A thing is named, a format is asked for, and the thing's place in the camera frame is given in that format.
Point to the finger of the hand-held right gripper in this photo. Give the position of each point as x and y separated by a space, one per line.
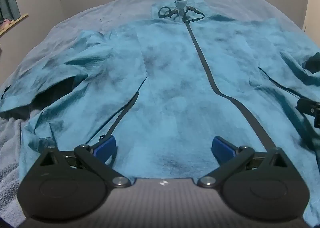
309 107

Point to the grey-blue fleece blanket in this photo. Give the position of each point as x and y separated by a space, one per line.
87 15

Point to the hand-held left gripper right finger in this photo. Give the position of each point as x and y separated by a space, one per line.
222 147

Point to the teal zip jacket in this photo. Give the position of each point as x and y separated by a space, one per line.
175 93

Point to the light wooden frame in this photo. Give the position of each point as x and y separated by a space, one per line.
15 22

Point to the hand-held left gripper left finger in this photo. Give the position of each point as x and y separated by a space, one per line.
106 146

